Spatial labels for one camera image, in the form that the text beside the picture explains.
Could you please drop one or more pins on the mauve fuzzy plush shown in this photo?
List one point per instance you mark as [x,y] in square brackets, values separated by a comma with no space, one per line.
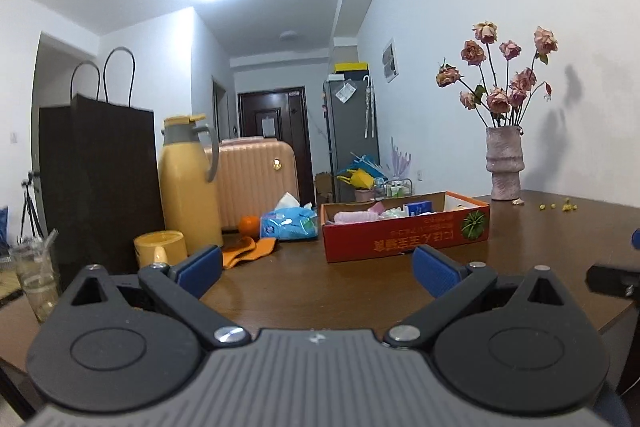
[352,218]

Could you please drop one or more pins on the clear bag on refrigerator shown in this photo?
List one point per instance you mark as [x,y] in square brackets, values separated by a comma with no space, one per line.
[346,93]

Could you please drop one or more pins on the bunch of dried pink roses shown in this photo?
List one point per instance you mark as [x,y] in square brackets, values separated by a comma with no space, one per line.
[500,99]

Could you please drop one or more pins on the white yellow plush toy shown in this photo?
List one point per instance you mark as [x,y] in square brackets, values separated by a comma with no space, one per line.
[395,212]

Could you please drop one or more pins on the yellow thermos jug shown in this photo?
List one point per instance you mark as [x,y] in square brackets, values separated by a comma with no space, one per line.
[190,192]

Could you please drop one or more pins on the pink ribbed suitcase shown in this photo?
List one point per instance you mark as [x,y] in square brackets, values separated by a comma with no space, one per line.
[255,182]

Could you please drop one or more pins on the brown cardboard carton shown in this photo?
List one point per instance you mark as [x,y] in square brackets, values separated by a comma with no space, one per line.
[324,189]

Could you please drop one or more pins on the blue and yellow bags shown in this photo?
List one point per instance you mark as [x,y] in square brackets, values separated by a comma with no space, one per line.
[360,174]

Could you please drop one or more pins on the pink ceramic vase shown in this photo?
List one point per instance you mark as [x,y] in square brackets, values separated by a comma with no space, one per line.
[505,167]

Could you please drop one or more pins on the white wall panel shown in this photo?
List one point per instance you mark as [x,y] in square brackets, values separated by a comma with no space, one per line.
[390,61]

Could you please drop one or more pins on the white door notice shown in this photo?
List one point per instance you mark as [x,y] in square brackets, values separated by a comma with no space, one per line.
[267,126]

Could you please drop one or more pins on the pink bucket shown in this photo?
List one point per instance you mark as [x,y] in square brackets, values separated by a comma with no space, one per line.
[364,195]

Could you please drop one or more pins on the red cardboard box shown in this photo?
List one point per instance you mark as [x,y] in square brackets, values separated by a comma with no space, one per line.
[400,239]

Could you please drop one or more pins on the orange fruit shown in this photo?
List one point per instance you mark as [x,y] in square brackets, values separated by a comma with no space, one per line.
[248,226]

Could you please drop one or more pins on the black paper bag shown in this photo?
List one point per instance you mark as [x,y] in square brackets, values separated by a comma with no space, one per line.
[100,187]

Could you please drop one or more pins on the pink satin scrunchie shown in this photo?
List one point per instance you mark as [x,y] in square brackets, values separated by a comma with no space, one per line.
[377,207]

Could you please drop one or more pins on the small ceiling lamp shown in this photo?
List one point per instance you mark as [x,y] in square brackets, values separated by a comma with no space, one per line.
[289,35]

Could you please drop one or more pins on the dark brown door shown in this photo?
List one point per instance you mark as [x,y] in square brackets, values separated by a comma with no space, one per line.
[277,157]

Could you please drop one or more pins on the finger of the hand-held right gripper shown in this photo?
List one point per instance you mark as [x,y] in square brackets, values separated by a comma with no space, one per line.
[636,239]
[612,278]

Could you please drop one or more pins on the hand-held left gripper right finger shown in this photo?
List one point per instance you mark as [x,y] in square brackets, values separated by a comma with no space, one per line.
[437,272]

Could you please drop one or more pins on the lilac plastic hangers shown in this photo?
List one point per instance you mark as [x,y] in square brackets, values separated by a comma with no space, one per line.
[401,159]

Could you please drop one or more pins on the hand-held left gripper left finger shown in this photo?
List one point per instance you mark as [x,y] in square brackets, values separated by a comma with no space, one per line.
[200,272]

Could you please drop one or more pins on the clear plastic cup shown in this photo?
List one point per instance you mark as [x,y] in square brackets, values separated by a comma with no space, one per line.
[35,277]

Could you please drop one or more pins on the yellow box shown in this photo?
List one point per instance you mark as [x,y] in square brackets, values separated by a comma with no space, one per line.
[351,68]

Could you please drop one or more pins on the white folded umbrella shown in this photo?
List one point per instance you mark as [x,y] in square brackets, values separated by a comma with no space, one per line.
[369,107]

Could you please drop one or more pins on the yellow mug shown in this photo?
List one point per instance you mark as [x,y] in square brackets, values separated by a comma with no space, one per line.
[160,249]

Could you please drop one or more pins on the scattered yellow crumbs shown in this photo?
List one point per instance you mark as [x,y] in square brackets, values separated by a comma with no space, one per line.
[565,206]

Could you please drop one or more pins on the grey refrigerator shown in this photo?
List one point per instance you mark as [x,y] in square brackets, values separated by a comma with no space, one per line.
[350,137]

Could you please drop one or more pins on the black tripod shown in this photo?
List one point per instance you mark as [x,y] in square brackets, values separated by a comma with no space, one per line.
[30,207]

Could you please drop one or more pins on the blue tissue pack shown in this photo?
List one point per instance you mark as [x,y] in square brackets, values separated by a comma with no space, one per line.
[290,222]

